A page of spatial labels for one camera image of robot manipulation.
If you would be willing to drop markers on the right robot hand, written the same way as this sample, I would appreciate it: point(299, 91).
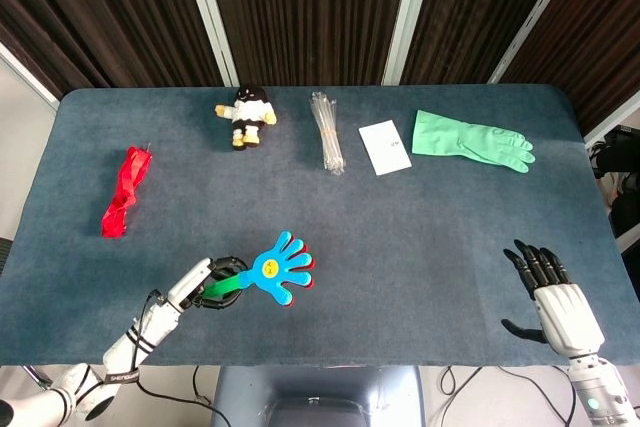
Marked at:
point(565, 317)

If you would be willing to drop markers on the green rubber glove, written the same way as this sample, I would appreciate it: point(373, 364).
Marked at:
point(460, 139)

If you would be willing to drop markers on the red crumpled ribbon cloth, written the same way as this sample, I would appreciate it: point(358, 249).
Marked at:
point(127, 187)

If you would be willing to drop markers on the white paper card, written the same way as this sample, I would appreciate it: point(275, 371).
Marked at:
point(385, 147)

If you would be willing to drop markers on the dark brown pleated curtain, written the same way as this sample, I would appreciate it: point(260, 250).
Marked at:
point(310, 12)
point(100, 17)
point(475, 12)
point(600, 32)

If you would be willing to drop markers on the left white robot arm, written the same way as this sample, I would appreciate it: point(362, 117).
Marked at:
point(125, 352)

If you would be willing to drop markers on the black equipment pile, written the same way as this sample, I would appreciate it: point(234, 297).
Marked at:
point(617, 172)

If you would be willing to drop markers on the blue-grey tablecloth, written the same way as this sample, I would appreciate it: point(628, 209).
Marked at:
point(375, 247)

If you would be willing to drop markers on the blue hand-shaped clapper toy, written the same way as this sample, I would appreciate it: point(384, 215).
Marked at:
point(280, 272)

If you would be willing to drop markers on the plush doll white shirt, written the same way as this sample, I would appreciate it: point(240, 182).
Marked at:
point(250, 114)

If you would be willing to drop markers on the clear plastic straw bundle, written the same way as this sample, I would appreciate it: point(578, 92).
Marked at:
point(327, 132)

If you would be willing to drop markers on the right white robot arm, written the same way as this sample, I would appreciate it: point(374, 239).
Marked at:
point(600, 392)

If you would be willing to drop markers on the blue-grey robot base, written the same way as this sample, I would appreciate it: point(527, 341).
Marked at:
point(320, 397)

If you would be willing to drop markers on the white frame post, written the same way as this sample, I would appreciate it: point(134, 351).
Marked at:
point(535, 17)
point(210, 17)
point(402, 17)

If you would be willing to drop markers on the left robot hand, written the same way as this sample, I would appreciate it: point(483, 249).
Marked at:
point(192, 282)

